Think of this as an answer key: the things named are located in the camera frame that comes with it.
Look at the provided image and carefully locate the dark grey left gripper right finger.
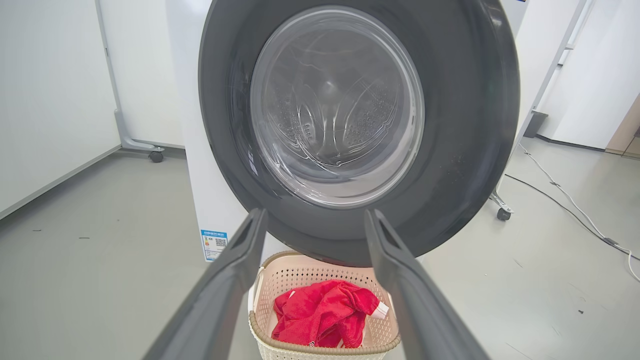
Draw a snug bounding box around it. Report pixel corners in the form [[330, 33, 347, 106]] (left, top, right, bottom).
[[364, 209, 491, 360]]

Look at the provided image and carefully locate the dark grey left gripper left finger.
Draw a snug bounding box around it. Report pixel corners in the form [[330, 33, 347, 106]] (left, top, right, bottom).
[[142, 207, 268, 360]]

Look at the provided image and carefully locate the red white-striped garment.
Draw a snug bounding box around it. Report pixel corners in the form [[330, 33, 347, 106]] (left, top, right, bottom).
[[271, 279, 390, 349]]

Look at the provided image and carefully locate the grey washing machine door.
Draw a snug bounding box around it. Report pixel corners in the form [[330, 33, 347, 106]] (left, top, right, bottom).
[[198, 0, 521, 267]]

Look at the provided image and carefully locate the cream perforated laundry basket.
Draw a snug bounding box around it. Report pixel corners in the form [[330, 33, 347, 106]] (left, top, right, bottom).
[[247, 250, 402, 360]]

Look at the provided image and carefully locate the white front-load washing machine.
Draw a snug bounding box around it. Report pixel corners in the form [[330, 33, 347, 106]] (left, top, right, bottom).
[[165, 0, 531, 263]]

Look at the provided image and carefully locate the dark grey waste bin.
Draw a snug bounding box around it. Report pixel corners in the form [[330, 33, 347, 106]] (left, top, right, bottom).
[[522, 110, 549, 139]]

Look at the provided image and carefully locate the white partition panel on casters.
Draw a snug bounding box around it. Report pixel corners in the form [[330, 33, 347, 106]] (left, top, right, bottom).
[[490, 0, 588, 222], [95, 0, 186, 163], [0, 0, 121, 221]]

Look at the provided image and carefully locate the beige wooden cabinet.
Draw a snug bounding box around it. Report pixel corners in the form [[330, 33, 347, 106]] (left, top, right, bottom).
[[605, 95, 640, 160]]

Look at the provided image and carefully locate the black floor cable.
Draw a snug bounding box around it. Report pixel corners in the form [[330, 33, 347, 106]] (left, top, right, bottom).
[[504, 173, 621, 249]]

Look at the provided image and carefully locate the white floor cable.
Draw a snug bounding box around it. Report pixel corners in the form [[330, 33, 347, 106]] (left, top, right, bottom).
[[517, 142, 640, 283]]

